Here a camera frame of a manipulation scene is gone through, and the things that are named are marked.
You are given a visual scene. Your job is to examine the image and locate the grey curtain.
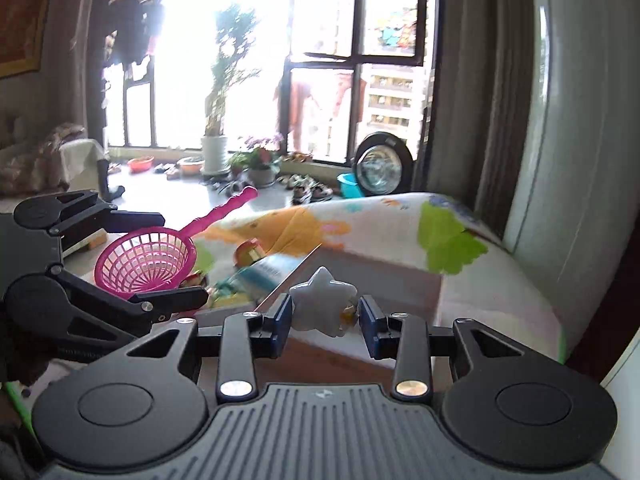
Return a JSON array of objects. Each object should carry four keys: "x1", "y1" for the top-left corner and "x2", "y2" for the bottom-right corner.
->
[{"x1": 425, "y1": 0, "x2": 536, "y2": 241}]

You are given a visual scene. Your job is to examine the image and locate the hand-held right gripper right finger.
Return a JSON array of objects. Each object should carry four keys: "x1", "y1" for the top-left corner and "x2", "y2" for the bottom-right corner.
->
[{"x1": 358, "y1": 295, "x2": 531, "y2": 404}]

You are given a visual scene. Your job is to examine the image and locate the black window frame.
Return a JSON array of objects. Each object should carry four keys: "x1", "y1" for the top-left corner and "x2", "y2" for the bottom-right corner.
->
[{"x1": 105, "y1": 0, "x2": 441, "y2": 166}]

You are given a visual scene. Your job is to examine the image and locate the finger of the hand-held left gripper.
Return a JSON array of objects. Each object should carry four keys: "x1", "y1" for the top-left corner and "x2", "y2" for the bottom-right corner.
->
[
  {"x1": 47, "y1": 190, "x2": 166, "y2": 236},
  {"x1": 47, "y1": 266, "x2": 208, "y2": 337}
]

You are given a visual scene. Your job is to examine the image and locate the hanging dark clothes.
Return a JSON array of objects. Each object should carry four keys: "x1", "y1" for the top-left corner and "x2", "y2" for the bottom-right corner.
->
[{"x1": 102, "y1": 0, "x2": 166, "y2": 68}]

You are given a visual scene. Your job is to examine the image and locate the pile of shoes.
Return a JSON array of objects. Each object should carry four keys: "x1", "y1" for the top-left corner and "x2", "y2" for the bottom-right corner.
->
[{"x1": 277, "y1": 172, "x2": 333, "y2": 206}]

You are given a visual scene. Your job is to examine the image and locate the framed wall picture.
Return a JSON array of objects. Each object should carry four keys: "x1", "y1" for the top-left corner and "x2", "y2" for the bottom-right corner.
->
[{"x1": 0, "y1": 0, "x2": 61, "y2": 78}]

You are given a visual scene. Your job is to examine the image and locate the printed cartoon mat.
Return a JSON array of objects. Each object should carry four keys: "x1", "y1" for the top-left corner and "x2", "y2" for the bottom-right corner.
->
[{"x1": 192, "y1": 192, "x2": 566, "y2": 361}]

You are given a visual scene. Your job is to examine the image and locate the small green potted plant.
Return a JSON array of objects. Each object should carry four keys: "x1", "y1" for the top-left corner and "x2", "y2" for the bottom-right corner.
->
[{"x1": 227, "y1": 152, "x2": 251, "y2": 181}]

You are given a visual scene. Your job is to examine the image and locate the sofa with blanket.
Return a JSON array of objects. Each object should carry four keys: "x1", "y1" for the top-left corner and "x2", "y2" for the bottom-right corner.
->
[{"x1": 0, "y1": 120, "x2": 108, "y2": 198}]

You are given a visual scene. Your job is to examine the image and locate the cyan basin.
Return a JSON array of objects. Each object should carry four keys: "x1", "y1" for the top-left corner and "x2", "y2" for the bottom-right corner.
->
[{"x1": 336, "y1": 172, "x2": 363, "y2": 200}]

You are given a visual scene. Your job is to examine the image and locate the colourful hanging cloth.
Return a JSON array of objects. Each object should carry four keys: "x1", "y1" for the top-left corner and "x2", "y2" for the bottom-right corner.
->
[{"x1": 377, "y1": 15, "x2": 418, "y2": 51}]

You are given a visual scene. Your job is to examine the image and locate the grey star toy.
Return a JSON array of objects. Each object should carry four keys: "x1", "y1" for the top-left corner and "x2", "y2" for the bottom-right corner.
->
[{"x1": 289, "y1": 266, "x2": 358, "y2": 333}]

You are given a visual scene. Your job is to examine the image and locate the white appliance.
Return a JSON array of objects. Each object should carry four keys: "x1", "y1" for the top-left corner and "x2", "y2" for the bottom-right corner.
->
[{"x1": 500, "y1": 0, "x2": 640, "y2": 386}]

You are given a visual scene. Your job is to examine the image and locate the hanging orange clothes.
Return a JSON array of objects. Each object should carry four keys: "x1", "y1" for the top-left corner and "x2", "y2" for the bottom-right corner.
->
[{"x1": 272, "y1": 72, "x2": 368, "y2": 153}]

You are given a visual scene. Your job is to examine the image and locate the pink cardboard box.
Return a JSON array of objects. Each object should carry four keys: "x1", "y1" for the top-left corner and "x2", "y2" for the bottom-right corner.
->
[{"x1": 252, "y1": 244, "x2": 446, "y2": 396}]

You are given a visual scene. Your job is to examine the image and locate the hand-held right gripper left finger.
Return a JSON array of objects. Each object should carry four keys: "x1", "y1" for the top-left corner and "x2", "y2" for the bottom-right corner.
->
[{"x1": 125, "y1": 294, "x2": 294, "y2": 404}]

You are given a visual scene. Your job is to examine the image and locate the red yellow toy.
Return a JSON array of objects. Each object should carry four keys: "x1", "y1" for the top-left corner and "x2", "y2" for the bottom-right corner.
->
[{"x1": 234, "y1": 239, "x2": 266, "y2": 267}]

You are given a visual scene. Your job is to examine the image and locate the blue white packet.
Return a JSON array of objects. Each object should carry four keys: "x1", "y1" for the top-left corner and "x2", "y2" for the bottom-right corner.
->
[{"x1": 227, "y1": 254, "x2": 305, "y2": 303}]

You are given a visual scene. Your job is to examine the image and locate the tall plant in white pot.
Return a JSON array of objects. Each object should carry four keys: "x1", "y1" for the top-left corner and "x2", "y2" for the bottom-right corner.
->
[{"x1": 200, "y1": 2, "x2": 263, "y2": 176}]

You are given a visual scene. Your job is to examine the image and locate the flowering potted plant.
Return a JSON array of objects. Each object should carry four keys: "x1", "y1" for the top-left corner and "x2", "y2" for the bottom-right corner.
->
[{"x1": 245, "y1": 132, "x2": 286, "y2": 188}]

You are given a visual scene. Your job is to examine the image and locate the pink plastic strainer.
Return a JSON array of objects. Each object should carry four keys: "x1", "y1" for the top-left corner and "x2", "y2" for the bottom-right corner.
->
[{"x1": 94, "y1": 186, "x2": 259, "y2": 295}]

